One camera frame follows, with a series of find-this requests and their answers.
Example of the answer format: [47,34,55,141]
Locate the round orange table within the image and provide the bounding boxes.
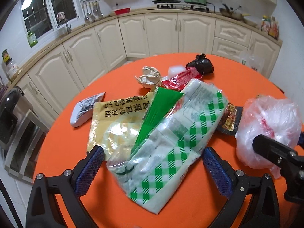
[14,13,282,129]

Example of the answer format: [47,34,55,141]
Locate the hanging metal kitchen utensils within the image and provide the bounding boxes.
[82,1,105,24]

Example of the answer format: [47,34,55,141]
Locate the red snack wrapper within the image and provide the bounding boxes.
[161,67,205,91]

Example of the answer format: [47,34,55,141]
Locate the group of condiment bottles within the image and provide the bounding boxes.
[260,15,279,38]

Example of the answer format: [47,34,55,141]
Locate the pink clear plastic bag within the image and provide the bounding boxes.
[235,95,303,180]

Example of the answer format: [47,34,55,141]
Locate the large glass jar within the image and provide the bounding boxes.
[4,58,21,80]

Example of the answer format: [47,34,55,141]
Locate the beige kitchen countertop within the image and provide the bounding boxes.
[0,6,283,93]

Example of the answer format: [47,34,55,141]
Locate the black rice cooker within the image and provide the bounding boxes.
[0,87,34,150]

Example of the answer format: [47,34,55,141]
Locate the green foil strip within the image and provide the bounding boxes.
[134,87,184,148]

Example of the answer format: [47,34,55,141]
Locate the dark brown packet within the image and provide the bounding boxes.
[216,102,244,137]

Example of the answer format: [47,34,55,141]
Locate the kitchen window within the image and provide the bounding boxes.
[20,0,80,40]

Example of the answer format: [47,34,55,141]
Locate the metal kitchen cart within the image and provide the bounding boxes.
[3,109,50,183]

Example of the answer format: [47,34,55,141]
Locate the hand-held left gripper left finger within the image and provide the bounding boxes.
[26,145,105,228]

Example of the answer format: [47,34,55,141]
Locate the red plastic basin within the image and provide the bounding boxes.
[112,8,132,16]

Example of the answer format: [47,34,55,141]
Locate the clear rice bag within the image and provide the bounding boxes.
[239,52,265,73]

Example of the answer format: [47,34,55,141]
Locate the yellow food packet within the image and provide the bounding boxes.
[86,91,155,161]

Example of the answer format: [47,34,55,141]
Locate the green bottle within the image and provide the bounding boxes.
[27,28,38,48]

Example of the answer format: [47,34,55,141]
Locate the gas stove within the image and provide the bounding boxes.
[147,3,211,12]

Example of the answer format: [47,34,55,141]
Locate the white grey packet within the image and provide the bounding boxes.
[70,92,106,127]

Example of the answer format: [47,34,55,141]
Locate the white tissue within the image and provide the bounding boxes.
[167,65,187,76]

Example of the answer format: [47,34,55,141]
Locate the black plastic bag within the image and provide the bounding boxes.
[185,53,214,74]

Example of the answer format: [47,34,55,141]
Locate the green checked plastic bag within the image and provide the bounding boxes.
[106,78,230,215]

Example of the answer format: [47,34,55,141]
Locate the yellow label bottle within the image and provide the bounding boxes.
[1,49,11,63]

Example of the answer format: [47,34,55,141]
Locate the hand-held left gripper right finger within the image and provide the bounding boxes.
[202,147,281,228]

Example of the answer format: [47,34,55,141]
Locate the metal wok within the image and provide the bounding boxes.
[219,3,245,19]

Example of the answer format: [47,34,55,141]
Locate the black grill pan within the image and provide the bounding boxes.
[152,0,181,5]

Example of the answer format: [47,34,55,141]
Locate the paper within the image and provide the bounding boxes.
[134,66,162,88]

